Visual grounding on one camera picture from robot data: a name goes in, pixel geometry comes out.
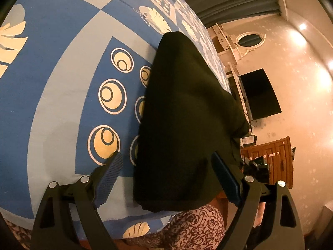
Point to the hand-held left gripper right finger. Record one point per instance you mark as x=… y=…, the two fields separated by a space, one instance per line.
x=226 y=179

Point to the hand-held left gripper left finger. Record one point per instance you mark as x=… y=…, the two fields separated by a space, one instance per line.
x=109 y=177

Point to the white television console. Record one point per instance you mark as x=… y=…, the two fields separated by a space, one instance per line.
x=240 y=93

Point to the blue patterned bed sheet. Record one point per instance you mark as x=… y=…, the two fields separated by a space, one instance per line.
x=52 y=109

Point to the black pants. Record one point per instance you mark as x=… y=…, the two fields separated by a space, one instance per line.
x=182 y=122

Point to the oval vanity mirror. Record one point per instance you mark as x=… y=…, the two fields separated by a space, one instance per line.
x=249 y=39

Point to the black television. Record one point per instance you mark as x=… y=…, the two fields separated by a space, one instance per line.
x=260 y=93

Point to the wooden cabinet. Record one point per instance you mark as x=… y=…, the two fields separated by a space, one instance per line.
x=275 y=158

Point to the white vanity table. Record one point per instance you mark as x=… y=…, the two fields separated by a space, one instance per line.
x=225 y=40

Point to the person's patterned trouser leg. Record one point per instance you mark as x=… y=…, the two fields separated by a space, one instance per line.
x=190 y=229

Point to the small white router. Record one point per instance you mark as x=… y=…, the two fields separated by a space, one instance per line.
x=248 y=140

